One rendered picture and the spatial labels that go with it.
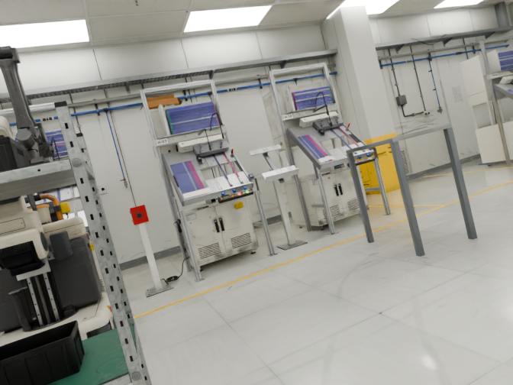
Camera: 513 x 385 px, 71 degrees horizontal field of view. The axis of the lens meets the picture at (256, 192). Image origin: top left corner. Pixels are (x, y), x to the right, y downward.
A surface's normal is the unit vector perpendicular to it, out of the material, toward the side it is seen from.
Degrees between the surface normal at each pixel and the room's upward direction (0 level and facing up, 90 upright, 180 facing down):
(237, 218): 90
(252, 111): 90
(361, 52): 90
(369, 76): 90
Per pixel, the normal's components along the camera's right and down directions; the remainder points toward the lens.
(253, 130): 0.35, -0.04
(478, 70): -0.90, 0.25
